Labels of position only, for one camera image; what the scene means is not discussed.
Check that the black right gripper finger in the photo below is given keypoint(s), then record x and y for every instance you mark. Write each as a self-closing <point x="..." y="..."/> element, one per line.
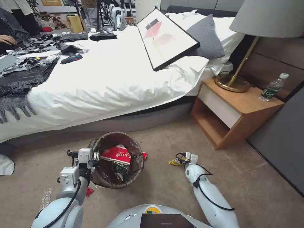
<point x="178" y="155"/>
<point x="180" y="163"/>

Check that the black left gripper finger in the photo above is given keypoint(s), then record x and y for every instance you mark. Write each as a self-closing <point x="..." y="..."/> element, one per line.
<point x="92" y="169"/>
<point x="96" y="156"/>

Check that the yellow snack wrapper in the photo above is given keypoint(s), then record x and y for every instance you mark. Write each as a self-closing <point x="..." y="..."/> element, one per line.
<point x="173" y="162"/>

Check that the brown round trash bin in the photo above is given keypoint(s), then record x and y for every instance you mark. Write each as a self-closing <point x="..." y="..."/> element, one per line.
<point x="136" y="164"/>

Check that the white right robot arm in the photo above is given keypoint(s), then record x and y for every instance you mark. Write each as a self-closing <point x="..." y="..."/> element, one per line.
<point x="209" y="202"/>

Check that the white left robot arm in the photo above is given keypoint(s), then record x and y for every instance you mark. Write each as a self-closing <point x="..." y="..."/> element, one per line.
<point x="60" y="209"/>

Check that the white sheet on floor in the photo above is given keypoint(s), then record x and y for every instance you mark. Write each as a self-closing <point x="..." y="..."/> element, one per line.
<point x="6" y="165"/>

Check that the stack of black garbage bags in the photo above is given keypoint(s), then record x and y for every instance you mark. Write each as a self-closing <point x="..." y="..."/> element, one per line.
<point x="23" y="76"/>

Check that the crumpled black garbage bag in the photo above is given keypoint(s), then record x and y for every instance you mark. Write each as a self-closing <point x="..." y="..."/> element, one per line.
<point x="70" y="48"/>

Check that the pile of black garbage bags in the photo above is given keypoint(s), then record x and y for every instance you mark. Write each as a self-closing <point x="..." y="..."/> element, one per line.
<point x="47" y="40"/>

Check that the red paper carton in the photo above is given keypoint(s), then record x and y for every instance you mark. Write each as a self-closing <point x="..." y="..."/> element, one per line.
<point x="116" y="154"/>

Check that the red paper scrap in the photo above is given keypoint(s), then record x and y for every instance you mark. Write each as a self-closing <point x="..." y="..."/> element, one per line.
<point x="89" y="191"/>

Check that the green crumpled packaging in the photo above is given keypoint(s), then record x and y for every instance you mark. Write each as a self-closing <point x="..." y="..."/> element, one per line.
<point x="120" y="169"/>

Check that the red wrapper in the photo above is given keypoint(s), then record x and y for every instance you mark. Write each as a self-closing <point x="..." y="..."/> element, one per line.
<point x="145" y="156"/>

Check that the grey bed base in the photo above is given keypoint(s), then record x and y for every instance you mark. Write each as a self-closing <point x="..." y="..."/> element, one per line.
<point x="133" y="120"/>

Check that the white robot front shell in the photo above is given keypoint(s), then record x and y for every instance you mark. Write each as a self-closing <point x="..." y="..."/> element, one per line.
<point x="133" y="213"/>

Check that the white duvet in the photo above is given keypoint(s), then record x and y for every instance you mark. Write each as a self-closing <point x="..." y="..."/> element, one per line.
<point x="107" y="80"/>

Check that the wooden nightstand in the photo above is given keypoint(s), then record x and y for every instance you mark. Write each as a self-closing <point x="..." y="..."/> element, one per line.
<point x="237" y="104"/>

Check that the grey fringed throw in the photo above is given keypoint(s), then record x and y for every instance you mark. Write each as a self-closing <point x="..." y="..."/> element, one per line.
<point x="14" y="104"/>

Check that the dark grey cabinet panel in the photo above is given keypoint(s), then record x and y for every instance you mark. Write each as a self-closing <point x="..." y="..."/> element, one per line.
<point x="282" y="142"/>

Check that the clear plastic water bottle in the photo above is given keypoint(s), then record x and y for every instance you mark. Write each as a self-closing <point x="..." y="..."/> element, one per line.
<point x="273" y="88"/>

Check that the black framed picture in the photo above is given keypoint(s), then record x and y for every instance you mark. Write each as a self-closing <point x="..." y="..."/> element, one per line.
<point x="164" y="40"/>

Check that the small folded black bag stack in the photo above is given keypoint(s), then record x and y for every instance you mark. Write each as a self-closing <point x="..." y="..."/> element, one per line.
<point x="103" y="36"/>

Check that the grey pillow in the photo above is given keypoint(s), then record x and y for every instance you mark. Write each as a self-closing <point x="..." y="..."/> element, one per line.
<point x="206" y="38"/>

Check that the white pillow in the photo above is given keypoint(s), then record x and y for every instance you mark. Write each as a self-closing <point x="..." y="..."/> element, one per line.
<point x="225" y="38"/>

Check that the wooden box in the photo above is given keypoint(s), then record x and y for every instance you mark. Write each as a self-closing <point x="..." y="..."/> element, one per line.
<point x="74" y="23"/>

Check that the red cloth item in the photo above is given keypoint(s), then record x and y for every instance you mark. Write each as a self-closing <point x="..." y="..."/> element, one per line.
<point x="47" y="29"/>

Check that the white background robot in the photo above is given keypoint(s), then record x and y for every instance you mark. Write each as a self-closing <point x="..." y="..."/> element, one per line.
<point x="118" y="17"/>

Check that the dark headboard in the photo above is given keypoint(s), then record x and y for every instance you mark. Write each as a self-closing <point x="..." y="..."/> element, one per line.
<point x="221" y="12"/>

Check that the person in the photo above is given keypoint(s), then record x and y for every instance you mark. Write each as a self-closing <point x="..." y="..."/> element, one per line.
<point x="21" y="16"/>

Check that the brass lamp with grey shade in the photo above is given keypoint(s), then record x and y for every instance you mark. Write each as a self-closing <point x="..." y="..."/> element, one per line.
<point x="268" y="16"/>

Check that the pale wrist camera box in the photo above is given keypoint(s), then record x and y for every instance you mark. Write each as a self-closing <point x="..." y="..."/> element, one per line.
<point x="192" y="157"/>
<point x="84" y="154"/>

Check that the brown wall panel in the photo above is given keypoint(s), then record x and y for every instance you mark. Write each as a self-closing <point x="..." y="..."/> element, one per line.
<point x="280" y="54"/>

